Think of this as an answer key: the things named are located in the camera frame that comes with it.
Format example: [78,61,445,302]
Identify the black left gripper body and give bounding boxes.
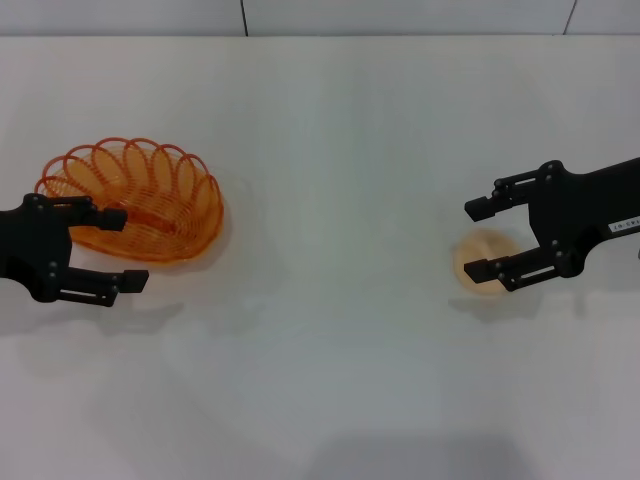
[0,193,77,304]

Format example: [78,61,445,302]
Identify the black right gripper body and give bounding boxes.
[528,156,640,279]

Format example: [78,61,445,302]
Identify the orange woven plastic basket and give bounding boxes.
[33,135,225,265]

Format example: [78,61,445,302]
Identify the pale round steamed bun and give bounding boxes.
[452,228,521,297]

